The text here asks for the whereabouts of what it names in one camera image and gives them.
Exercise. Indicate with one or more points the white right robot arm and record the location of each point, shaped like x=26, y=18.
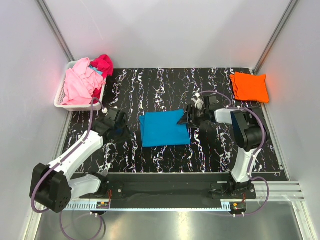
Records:
x=249, y=132

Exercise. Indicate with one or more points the light pink t shirt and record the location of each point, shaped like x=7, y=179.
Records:
x=80, y=83

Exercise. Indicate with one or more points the aluminium frame rail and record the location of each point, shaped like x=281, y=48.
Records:
x=78, y=188

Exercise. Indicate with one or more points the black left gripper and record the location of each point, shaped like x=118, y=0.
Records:
x=127, y=135

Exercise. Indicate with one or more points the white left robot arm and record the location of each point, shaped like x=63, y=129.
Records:
x=53, y=185

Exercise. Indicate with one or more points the blue t shirt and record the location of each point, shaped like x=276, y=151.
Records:
x=162, y=129

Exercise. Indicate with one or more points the light blue garment in basket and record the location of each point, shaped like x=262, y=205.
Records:
x=96, y=70

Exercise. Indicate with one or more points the magenta t shirt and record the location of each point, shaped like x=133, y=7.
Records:
x=104, y=64

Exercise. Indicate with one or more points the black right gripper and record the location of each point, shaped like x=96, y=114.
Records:
x=184, y=120

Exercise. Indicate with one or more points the white plastic laundry basket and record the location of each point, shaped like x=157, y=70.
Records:
x=95, y=103

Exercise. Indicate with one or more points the folded orange t shirt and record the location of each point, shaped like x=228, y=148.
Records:
x=247, y=87

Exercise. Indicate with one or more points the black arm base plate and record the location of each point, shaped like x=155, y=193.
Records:
x=162, y=203

